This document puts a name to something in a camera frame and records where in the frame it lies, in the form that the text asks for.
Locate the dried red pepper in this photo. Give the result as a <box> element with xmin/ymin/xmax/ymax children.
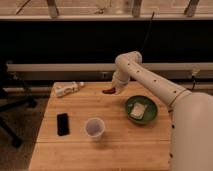
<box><xmin>102</xmin><ymin>88</ymin><xmax>116</xmax><ymax>94</ymax></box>

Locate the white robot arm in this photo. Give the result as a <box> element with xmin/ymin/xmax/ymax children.
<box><xmin>112</xmin><ymin>51</ymin><xmax>213</xmax><ymax>171</ymax></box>

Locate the green ceramic bowl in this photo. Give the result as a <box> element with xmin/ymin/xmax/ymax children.
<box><xmin>125</xmin><ymin>95</ymin><xmax>158</xmax><ymax>125</ymax></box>

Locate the clear plastic cup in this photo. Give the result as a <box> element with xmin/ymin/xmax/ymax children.
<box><xmin>84</xmin><ymin>117</ymin><xmax>105</xmax><ymax>141</ymax></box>

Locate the black smartphone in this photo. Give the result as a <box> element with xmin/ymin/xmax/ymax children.
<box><xmin>57</xmin><ymin>113</ymin><xmax>69</xmax><ymax>136</ymax></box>

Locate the black office chair base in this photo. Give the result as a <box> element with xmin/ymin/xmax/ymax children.
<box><xmin>0</xmin><ymin>61</ymin><xmax>38</xmax><ymax>149</ymax></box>

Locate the black cable on floor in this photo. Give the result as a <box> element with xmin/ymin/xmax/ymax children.
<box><xmin>190</xmin><ymin>73</ymin><xmax>198</xmax><ymax>91</ymax></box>

